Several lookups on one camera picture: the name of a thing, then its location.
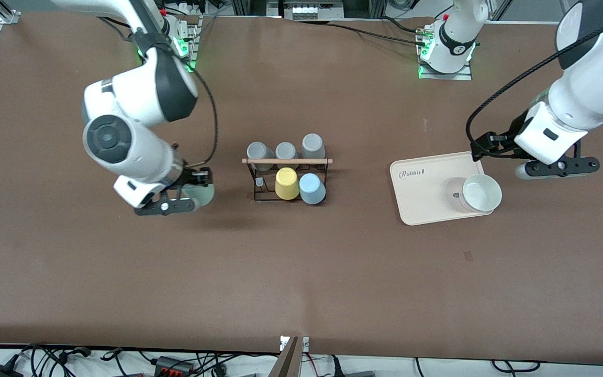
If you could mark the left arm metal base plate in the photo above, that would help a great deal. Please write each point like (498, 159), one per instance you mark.
(466, 76)

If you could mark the pale green cup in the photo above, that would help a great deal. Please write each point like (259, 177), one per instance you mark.
(204, 196)

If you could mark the white mount bracket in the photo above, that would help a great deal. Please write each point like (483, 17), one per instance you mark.
(305, 344)

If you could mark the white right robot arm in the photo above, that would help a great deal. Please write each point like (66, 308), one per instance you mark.
(123, 99)

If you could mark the yellow cup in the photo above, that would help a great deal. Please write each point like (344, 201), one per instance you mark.
(287, 186)

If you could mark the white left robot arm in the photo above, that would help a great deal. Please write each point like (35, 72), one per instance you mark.
(589, 89)

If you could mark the black power strip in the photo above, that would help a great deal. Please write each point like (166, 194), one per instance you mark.
(173, 366)

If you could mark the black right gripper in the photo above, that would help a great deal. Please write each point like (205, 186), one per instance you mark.
(190, 175)

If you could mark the cream plastic tray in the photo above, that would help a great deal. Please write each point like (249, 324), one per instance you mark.
(422, 193)

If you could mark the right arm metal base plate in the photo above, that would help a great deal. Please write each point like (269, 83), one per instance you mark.
(192, 52)

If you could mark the black aluminium frame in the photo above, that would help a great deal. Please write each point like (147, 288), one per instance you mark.
(249, 6)

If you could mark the light blue cup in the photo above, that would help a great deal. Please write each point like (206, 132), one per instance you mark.
(312, 189)

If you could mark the grey cup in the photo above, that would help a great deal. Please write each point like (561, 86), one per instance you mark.
(312, 145)
(286, 150)
(257, 150)

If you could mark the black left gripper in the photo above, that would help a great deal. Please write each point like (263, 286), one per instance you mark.
(514, 134)

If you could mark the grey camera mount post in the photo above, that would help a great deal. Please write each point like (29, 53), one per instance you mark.
(288, 361)

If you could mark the white terminal block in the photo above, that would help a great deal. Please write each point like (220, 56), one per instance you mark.
(306, 11)

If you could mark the white ceramic bowl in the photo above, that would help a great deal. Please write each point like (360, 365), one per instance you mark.
(482, 192)

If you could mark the black power adapter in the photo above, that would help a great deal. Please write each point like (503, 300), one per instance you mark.
(0, 372)

